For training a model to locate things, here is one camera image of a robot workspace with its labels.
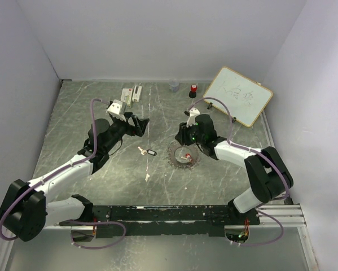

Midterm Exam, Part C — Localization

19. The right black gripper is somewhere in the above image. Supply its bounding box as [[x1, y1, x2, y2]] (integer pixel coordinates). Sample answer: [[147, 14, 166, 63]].
[[175, 119, 204, 146]]

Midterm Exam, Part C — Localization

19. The white stapler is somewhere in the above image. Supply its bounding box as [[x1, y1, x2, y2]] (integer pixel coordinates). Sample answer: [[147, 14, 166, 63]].
[[132, 85, 142, 103]]

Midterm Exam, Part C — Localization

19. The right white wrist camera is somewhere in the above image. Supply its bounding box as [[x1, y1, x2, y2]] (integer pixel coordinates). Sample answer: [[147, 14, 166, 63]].
[[184, 107, 201, 128]]

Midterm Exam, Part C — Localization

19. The red black stamp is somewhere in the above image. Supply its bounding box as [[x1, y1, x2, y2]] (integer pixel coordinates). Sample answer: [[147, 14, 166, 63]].
[[188, 84, 197, 99]]

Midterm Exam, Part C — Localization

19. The aluminium frame rail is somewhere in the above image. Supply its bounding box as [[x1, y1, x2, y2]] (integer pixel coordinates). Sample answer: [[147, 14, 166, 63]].
[[254, 203, 307, 228]]

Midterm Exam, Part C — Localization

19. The key with black tag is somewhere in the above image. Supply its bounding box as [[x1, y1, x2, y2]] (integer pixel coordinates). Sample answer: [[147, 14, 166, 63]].
[[138, 146, 157, 156]]

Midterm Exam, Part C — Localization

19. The key with red tag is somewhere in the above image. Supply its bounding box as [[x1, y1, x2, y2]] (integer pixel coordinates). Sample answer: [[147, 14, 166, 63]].
[[181, 153, 193, 163]]

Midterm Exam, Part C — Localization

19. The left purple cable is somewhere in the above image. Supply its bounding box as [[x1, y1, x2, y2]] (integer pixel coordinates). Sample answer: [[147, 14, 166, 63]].
[[0, 98, 127, 250]]

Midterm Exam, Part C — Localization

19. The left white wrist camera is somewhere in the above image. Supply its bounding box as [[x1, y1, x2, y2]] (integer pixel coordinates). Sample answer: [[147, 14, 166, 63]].
[[106, 99, 127, 122]]

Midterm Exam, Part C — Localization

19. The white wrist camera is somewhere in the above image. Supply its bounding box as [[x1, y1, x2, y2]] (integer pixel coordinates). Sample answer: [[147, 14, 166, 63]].
[[184, 107, 201, 128], [106, 99, 127, 122]]

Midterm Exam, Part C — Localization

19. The small clear cup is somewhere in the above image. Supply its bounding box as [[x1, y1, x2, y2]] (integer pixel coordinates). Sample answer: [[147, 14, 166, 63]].
[[169, 78, 179, 93]]

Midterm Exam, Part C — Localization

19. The white staple box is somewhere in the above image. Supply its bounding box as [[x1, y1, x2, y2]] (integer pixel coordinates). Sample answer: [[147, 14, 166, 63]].
[[120, 88, 133, 108]]

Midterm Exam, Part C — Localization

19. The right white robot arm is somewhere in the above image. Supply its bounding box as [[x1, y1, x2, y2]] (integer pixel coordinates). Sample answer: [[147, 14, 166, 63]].
[[175, 111, 293, 225]]

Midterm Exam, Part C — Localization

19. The small whiteboard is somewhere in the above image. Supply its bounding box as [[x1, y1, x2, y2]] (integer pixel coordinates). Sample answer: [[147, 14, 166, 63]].
[[203, 67, 273, 127]]

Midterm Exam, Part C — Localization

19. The metal disc with keyrings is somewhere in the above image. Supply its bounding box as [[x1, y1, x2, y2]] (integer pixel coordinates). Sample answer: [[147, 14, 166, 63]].
[[167, 141, 200, 169]]

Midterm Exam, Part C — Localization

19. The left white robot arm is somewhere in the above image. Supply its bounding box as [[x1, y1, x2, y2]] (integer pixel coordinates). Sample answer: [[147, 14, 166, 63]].
[[0, 112, 150, 242]]

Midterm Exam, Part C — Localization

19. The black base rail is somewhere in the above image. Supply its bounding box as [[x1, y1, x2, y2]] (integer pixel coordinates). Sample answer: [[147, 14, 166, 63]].
[[58, 204, 261, 239]]

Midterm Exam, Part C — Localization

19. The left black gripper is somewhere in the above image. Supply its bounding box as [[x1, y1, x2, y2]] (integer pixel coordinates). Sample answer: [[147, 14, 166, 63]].
[[104, 111, 149, 152]]

